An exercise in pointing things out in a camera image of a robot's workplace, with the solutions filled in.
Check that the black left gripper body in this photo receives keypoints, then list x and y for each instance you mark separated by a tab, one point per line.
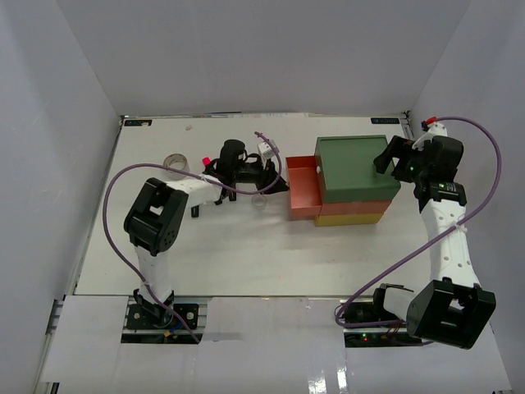
255	174

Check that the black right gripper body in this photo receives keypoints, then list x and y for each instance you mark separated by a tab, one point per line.
412	163

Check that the salmon drawer tray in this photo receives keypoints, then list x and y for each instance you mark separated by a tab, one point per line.
305	197

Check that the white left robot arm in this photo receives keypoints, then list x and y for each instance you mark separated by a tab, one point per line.
154	220

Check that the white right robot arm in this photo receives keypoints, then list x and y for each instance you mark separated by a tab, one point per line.
452	308

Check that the small clear tape roll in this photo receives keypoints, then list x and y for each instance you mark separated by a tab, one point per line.
259	201

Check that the black label right corner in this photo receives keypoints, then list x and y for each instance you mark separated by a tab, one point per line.
385	120

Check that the black label corner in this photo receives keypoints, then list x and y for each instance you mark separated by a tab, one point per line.
385	120
137	122

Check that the green drawer box shell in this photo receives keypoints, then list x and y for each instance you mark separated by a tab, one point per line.
346	172

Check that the large clear tape roll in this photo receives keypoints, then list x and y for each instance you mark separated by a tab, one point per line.
179	166

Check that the yellow drawer box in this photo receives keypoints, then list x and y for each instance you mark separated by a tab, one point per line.
347	219

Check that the black label left corner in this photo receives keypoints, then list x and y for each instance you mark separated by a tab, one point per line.
137	122

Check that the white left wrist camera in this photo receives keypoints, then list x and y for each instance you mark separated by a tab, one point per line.
267	150

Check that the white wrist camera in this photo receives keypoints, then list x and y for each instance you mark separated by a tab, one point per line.
431	128
267	150

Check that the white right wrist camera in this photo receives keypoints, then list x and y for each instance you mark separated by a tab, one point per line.
431	128

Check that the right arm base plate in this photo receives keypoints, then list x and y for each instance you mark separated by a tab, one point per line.
367	315

